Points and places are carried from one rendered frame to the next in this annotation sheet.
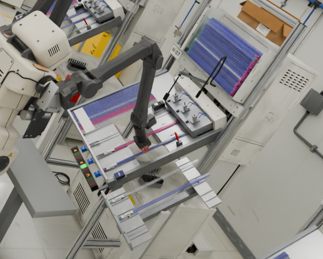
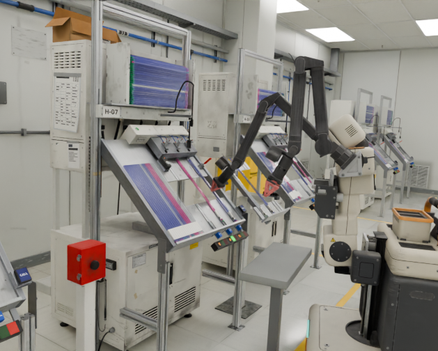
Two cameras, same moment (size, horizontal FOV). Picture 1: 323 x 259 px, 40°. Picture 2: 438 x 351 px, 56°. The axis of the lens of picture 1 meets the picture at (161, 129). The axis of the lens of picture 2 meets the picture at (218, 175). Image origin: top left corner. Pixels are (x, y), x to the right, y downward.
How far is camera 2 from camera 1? 3.75 m
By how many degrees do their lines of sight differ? 99
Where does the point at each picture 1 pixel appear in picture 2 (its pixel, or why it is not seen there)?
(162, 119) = (175, 168)
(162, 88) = (131, 153)
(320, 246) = not seen: hidden behind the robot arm
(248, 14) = (83, 33)
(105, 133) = (197, 214)
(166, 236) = not seen: hidden behind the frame
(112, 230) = (193, 277)
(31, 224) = not seen: outside the picture
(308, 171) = (32, 153)
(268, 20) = (105, 33)
